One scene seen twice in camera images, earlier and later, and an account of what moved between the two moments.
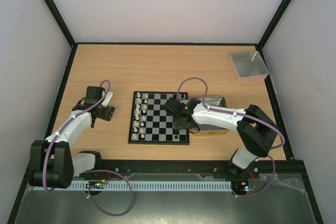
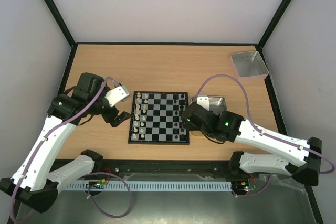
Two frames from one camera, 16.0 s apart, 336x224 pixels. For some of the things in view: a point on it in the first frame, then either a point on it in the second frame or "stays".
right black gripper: x=181 y=122 → x=187 y=114
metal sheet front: x=282 y=199 stays
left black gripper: x=107 y=115 → x=123 y=116
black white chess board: x=150 y=123 stays
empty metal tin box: x=249 y=66 stays
